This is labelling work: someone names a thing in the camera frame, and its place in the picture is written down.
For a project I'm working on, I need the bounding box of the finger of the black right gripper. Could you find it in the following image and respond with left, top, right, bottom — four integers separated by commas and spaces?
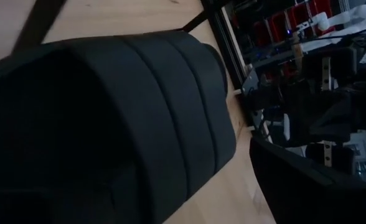
309, 93, 352, 131
310, 119, 352, 142

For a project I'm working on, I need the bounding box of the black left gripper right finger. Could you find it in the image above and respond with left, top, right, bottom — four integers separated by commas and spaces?
249, 136, 366, 224

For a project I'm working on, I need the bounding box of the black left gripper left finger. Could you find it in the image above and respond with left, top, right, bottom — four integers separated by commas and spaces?
0, 185, 146, 224

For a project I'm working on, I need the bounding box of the black aluminium table frame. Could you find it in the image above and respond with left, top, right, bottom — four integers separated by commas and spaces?
182, 0, 274, 144

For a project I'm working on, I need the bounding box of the red storage bin rack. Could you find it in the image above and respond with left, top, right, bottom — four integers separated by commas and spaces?
251, 0, 339, 47

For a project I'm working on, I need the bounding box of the black slide sandal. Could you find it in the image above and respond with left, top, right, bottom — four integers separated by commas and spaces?
0, 30, 237, 224

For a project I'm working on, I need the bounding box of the white sheet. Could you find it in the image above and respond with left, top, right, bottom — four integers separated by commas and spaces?
298, 4, 366, 52

